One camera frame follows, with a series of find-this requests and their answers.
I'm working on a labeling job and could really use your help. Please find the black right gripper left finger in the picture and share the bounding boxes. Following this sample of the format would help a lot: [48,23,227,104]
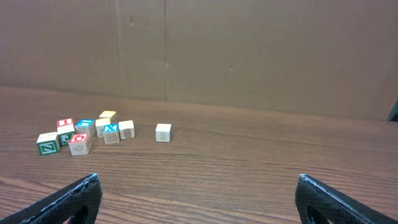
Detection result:
[1,173,103,224]

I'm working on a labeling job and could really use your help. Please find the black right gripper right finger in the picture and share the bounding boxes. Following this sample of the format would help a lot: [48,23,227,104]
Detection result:
[295,174,397,224]

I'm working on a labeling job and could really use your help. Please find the wooden block red Q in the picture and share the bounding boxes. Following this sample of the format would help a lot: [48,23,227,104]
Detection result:
[68,134,91,156]

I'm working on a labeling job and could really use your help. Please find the wooden block number 3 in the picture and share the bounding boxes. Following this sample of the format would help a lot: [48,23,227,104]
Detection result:
[155,123,172,142]

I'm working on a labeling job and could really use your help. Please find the wooden block green Z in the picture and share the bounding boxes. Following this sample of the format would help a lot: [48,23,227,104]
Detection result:
[36,132,60,156]

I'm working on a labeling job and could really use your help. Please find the wooden block blue X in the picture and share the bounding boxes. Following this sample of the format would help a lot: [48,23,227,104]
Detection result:
[103,124,120,144]

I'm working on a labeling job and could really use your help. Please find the wooden block blue L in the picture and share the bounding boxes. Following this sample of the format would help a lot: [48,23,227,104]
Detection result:
[75,119,96,138]

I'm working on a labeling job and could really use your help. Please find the wooden block green side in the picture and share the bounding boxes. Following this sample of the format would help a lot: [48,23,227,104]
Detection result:
[57,124,75,146]

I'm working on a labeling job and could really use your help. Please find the wooden block plain yellow top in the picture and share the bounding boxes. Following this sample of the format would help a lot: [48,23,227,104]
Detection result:
[95,118,111,138]

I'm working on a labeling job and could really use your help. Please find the wooden block red I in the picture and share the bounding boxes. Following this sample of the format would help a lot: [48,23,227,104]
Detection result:
[57,118,74,128]

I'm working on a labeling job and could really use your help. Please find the wooden block plain picture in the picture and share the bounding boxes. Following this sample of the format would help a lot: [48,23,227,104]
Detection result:
[118,120,135,139]

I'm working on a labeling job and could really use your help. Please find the wooden block yellow far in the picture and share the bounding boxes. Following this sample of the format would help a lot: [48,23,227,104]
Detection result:
[99,111,118,123]

